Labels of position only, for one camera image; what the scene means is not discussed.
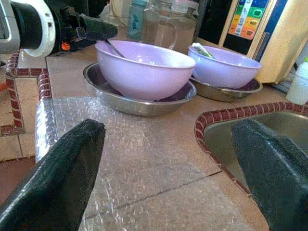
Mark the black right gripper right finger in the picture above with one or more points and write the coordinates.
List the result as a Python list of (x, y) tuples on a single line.
[(279, 183)]

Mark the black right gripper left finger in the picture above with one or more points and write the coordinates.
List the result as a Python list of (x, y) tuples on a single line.
[(55, 183)]

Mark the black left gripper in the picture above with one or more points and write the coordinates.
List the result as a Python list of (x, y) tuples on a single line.
[(65, 26)]

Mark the metal spoon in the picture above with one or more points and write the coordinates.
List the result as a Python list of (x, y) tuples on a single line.
[(115, 49)]

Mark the purple plastic bowl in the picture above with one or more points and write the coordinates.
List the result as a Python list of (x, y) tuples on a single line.
[(223, 74), (144, 72)]

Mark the round steel dish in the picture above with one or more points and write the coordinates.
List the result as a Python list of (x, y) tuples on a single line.
[(134, 107), (216, 95)]

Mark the teal plastic bottle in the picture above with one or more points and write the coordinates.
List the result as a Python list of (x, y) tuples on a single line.
[(136, 21)]

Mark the stainless steel sink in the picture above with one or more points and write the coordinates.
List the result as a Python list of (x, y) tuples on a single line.
[(221, 139)]

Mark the clear bubble wrap sheet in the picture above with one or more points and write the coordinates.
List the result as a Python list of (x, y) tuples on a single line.
[(144, 144)]

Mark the white bottle with green cap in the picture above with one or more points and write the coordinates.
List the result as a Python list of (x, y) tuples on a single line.
[(298, 84)]

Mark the white green utensil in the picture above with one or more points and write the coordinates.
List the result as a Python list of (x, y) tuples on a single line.
[(202, 50)]

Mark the cream water ioniser appliance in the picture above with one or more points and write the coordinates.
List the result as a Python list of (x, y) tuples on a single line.
[(276, 48)]

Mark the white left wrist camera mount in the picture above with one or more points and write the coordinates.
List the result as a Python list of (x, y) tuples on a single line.
[(49, 36)]

